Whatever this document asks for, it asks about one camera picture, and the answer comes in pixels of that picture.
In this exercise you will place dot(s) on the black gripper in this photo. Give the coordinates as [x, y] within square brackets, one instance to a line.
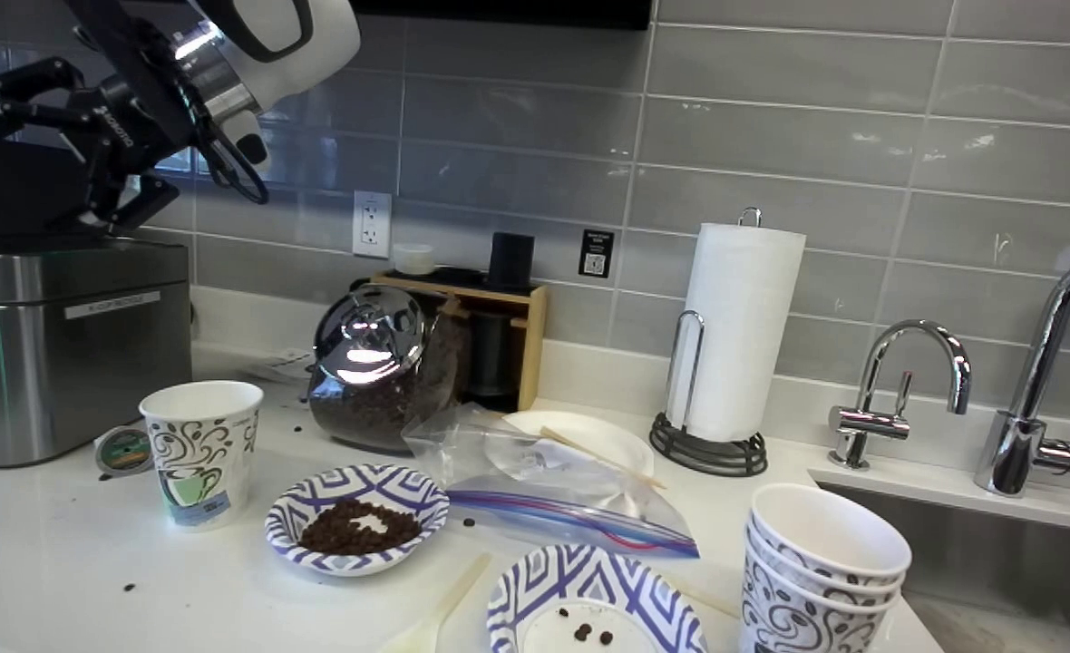
[134, 110]

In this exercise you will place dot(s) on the small white coffee pod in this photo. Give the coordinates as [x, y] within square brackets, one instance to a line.
[122, 451]

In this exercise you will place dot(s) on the black cylinder container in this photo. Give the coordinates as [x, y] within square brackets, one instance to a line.
[510, 258]

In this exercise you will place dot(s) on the black box appliance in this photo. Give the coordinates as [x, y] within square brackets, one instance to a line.
[11, 201]

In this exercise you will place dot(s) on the white power outlet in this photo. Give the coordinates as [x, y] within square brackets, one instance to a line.
[373, 223]

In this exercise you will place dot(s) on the paper cup with mug print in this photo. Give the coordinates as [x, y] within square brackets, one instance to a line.
[201, 454]

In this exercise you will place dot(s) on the chrome jar lid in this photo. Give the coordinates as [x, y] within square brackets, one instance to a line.
[373, 330]

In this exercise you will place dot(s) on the small white object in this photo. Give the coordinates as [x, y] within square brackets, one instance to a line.
[412, 258]

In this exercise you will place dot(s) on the blue patterned paper bowl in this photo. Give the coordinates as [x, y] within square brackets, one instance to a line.
[608, 583]
[317, 484]

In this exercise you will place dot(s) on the pile of coffee grounds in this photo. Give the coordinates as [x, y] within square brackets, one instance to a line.
[357, 527]

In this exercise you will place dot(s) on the wooden box holder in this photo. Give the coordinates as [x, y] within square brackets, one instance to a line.
[536, 337]

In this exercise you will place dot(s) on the white paper plate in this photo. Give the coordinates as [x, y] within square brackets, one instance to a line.
[594, 437]

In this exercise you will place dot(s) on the clear zip plastic bag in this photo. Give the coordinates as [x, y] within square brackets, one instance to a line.
[558, 496]

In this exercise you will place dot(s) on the white paper towel roll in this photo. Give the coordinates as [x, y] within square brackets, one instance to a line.
[739, 327]

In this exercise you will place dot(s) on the white swirl paper cup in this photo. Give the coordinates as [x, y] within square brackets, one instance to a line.
[798, 623]
[824, 527]
[767, 571]

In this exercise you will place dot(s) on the small chrome faucet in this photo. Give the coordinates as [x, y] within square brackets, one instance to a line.
[880, 417]

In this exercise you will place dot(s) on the large chrome faucet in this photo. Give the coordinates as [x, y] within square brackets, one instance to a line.
[1018, 448]

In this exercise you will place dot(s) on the steel sink basin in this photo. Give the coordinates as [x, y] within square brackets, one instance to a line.
[993, 547]

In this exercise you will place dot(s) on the dark wall cabinet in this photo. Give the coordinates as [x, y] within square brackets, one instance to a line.
[500, 11]

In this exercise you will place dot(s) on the black wall socket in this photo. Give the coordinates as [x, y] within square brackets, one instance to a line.
[596, 256]

